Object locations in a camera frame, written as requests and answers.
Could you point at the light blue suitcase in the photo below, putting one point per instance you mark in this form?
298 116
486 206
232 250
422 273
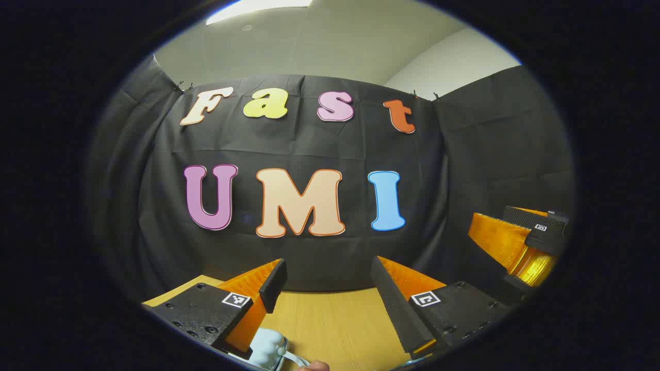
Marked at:
268 345

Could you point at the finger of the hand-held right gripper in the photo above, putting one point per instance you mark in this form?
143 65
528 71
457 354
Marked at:
495 237
531 220

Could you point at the ceiling light panel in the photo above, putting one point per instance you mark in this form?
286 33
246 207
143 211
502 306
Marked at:
258 7

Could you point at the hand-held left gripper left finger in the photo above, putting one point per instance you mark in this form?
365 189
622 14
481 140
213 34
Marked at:
273 286

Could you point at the tan rounded object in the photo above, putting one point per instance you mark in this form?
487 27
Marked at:
314 366

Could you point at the black backdrop cloth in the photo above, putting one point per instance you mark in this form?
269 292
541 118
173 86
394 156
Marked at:
309 144

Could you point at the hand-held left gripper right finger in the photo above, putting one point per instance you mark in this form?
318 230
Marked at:
399 309

